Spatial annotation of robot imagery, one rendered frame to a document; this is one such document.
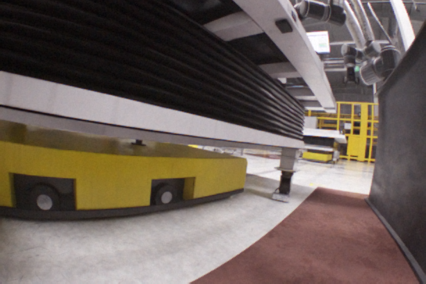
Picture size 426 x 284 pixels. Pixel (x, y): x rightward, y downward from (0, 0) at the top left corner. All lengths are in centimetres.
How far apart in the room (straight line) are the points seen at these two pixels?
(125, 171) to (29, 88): 48
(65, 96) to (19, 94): 8
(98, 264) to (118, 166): 34
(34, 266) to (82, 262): 14
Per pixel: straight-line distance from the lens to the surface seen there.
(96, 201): 71
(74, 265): 57
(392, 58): 173
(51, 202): 75
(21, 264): 59
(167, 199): 91
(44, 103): 33
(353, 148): 1043
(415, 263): 87
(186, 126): 43
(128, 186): 72
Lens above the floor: 38
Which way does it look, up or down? 4 degrees up
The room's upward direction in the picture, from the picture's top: 8 degrees clockwise
